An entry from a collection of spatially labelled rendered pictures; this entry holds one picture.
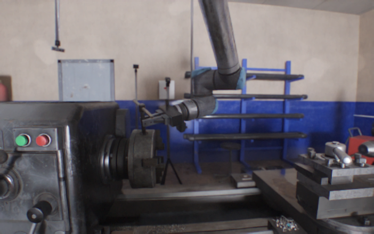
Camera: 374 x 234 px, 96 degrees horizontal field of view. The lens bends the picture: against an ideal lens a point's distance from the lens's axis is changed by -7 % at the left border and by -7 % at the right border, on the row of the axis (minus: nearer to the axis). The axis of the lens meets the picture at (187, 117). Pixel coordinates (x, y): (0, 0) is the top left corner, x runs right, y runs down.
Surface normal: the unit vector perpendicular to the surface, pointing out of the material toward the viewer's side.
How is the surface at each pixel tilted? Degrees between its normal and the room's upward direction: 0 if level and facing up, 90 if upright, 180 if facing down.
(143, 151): 60
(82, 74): 90
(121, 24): 90
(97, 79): 90
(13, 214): 90
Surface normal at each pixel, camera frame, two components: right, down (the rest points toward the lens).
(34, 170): 0.09, 0.09
